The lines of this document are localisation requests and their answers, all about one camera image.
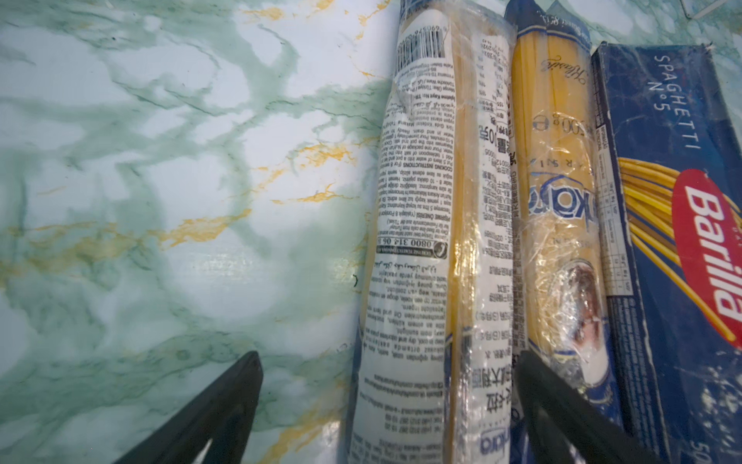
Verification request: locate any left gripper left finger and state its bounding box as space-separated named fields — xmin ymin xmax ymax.
xmin=118 ymin=351 xmax=264 ymax=463

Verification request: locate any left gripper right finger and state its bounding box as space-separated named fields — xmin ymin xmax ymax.
xmin=514 ymin=351 xmax=660 ymax=463

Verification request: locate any blue clear spaghetti bag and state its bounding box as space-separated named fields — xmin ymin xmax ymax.
xmin=505 ymin=1 xmax=621 ymax=423

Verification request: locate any white label spaghetti bag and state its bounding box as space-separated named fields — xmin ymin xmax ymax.
xmin=345 ymin=1 xmax=515 ymax=463

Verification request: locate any blue Barilla spaghetti box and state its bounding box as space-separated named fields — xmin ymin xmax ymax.
xmin=592 ymin=43 xmax=741 ymax=463

